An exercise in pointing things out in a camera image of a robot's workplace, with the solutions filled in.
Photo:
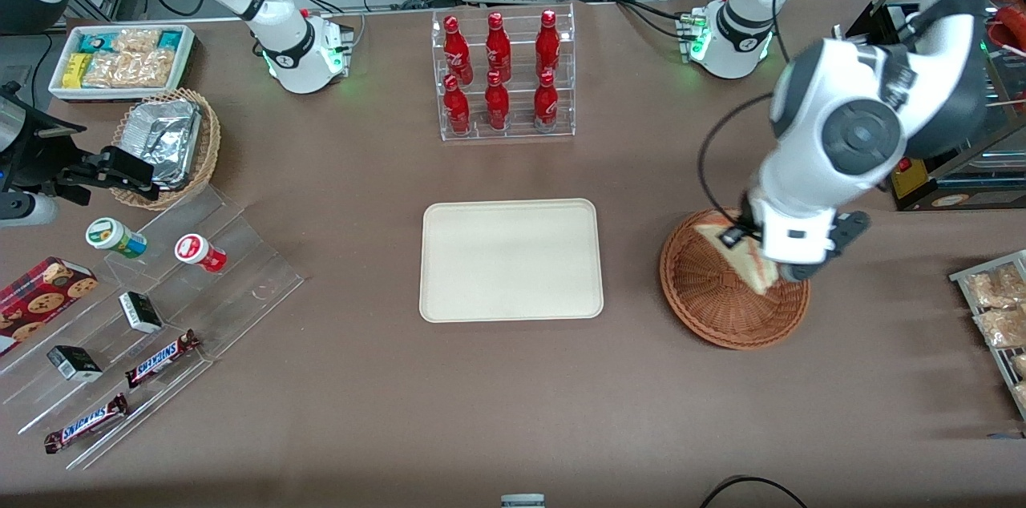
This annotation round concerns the red cola bottle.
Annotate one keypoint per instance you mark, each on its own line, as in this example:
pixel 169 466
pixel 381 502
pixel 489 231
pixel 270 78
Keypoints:
pixel 546 103
pixel 498 47
pixel 457 51
pixel 547 43
pixel 457 107
pixel 497 103

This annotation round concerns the green lid cup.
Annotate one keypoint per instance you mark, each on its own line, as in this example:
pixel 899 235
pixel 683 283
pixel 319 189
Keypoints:
pixel 108 234

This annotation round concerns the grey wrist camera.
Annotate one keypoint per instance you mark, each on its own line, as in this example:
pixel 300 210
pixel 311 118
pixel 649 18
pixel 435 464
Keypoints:
pixel 801 272
pixel 28 210

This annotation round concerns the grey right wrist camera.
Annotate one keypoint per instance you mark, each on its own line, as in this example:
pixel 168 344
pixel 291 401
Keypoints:
pixel 28 210

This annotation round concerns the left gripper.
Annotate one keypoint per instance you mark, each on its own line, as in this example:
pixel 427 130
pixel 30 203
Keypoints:
pixel 746 220

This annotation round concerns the tray of packaged snacks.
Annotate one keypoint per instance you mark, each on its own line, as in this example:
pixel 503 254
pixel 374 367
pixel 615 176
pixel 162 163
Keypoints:
pixel 962 277

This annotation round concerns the clear acrylic bottle rack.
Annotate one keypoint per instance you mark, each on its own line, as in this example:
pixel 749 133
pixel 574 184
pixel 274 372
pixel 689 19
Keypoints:
pixel 521 131

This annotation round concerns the red tartan cookie box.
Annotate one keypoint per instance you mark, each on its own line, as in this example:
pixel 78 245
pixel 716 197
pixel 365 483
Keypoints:
pixel 40 300

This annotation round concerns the Snickers bar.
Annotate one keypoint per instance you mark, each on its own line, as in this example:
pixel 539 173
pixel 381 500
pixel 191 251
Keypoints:
pixel 160 360
pixel 86 424

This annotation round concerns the clear bag of snacks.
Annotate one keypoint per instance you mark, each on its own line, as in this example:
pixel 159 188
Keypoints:
pixel 136 41
pixel 132 69

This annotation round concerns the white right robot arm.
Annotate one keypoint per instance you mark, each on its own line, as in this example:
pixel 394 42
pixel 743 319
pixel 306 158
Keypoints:
pixel 288 51

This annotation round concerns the red lid cup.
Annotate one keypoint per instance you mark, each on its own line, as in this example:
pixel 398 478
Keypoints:
pixel 196 250

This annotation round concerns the cream plastic tray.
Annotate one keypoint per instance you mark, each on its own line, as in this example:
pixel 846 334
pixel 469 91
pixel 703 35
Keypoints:
pixel 513 260

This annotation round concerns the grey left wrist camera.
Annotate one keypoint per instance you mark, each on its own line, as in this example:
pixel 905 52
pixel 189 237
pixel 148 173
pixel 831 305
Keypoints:
pixel 801 272

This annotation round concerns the clear acrylic stepped display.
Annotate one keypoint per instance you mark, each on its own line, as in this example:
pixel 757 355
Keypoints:
pixel 240 284

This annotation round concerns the black glass food warmer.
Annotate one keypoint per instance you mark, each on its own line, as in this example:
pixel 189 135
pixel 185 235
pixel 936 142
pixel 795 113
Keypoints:
pixel 962 195

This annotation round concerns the small black box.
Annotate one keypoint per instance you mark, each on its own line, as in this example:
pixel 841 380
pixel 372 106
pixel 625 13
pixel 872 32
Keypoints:
pixel 140 312
pixel 74 364

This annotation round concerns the aluminium foil containers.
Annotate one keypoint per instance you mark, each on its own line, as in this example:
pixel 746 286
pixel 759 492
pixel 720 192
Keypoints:
pixel 164 135

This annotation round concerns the clear bag of crackers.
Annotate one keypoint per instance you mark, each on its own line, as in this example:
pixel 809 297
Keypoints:
pixel 1021 394
pixel 1019 365
pixel 1002 328
pixel 994 288

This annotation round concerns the triangle sandwich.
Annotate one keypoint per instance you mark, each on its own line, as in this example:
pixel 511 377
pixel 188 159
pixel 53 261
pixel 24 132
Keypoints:
pixel 757 272

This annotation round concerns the grey white device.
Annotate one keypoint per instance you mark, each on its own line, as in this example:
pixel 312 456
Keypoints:
pixel 523 501

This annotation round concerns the yellow snack packet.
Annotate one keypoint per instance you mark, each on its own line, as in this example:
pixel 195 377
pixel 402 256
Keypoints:
pixel 76 70

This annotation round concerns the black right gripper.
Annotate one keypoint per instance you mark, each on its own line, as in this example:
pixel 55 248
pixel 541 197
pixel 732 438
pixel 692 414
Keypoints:
pixel 74 171

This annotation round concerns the large round wicker basket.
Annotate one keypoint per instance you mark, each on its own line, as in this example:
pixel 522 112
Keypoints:
pixel 713 308

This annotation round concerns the teal snack packet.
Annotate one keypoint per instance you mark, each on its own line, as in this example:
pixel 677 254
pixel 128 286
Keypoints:
pixel 170 39
pixel 96 42

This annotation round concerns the white plastic bin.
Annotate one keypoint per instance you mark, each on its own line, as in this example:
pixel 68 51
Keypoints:
pixel 120 94

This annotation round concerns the red sausage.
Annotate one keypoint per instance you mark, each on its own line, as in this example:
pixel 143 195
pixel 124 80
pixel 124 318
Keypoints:
pixel 1011 27

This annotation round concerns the small wicker basket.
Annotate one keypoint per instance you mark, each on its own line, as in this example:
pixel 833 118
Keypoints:
pixel 208 147

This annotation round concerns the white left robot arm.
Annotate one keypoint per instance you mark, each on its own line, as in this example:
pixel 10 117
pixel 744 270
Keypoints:
pixel 862 135

